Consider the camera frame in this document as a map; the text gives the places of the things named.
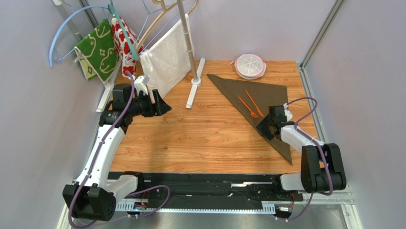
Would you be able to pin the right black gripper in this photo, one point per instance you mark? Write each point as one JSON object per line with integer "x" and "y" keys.
{"x": 272, "y": 124}

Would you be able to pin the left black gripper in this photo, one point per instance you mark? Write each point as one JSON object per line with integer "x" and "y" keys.
{"x": 158, "y": 108}

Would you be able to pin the orange plastic knife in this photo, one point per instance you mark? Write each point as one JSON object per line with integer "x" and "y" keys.
{"x": 256, "y": 106}

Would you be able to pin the orange plastic fork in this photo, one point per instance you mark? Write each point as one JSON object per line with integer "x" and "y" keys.
{"x": 247, "y": 106}

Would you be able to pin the brown cloth napkin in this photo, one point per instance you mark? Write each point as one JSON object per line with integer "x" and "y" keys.
{"x": 224, "y": 104}

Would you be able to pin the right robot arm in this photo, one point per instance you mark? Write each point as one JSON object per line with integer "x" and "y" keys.
{"x": 322, "y": 169}

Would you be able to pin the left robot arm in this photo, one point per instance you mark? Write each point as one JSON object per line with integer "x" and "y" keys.
{"x": 91, "y": 197}

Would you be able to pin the metal drying rack stand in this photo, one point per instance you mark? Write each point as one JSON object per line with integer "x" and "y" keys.
{"x": 196, "y": 81}

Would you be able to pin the white towel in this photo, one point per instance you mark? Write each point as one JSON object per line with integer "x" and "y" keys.
{"x": 167, "y": 62}

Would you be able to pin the red white patterned cloth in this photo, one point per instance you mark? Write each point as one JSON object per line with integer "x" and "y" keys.
{"x": 121, "y": 45}

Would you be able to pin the white pink lidded container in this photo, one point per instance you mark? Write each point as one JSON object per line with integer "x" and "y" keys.
{"x": 250, "y": 66}

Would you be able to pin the green patterned towel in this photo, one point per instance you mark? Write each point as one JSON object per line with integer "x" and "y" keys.
{"x": 96, "y": 53}

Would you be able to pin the beige wooden hanger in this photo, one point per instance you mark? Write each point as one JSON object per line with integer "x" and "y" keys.
{"x": 164, "y": 9}

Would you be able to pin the teal hanger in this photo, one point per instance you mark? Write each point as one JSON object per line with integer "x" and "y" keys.
{"x": 117, "y": 16}

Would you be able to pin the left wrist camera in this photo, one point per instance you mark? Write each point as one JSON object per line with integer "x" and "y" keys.
{"x": 140, "y": 85}

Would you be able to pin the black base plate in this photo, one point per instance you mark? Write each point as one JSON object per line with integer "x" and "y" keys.
{"x": 200, "y": 191}

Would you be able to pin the aluminium frame rail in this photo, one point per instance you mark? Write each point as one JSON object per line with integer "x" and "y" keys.
{"x": 333, "y": 13}

